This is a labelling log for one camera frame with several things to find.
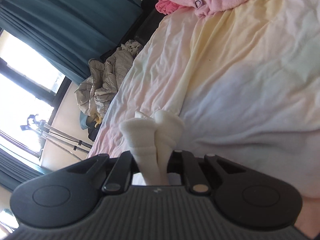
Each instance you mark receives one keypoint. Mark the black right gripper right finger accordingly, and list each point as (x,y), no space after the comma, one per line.
(244,196)

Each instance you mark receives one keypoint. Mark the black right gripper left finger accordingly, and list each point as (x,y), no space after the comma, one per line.
(68,195)

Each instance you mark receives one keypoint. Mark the cream white zip hoodie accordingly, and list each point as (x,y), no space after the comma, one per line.
(151,141)

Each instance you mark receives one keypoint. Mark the silver garment steamer stand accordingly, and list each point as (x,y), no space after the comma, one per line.
(56,137)

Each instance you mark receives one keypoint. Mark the teal curtain left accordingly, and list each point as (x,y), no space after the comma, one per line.
(15,172)

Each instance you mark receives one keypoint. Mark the teal curtain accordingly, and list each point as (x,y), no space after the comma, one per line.
(15,172)
(68,33)

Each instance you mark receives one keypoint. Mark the teal cloth under jacket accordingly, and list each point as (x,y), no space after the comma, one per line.
(84,121)

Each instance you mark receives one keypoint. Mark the beige crumpled quilted jacket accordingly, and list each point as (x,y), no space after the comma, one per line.
(95,94)

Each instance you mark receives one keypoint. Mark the dark framed window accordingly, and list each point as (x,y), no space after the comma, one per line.
(32,90)

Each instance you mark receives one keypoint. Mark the pastel rainbow bed sheet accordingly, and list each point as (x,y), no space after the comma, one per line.
(245,82)

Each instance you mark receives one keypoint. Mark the teal curtain right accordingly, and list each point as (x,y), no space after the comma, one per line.
(68,33)

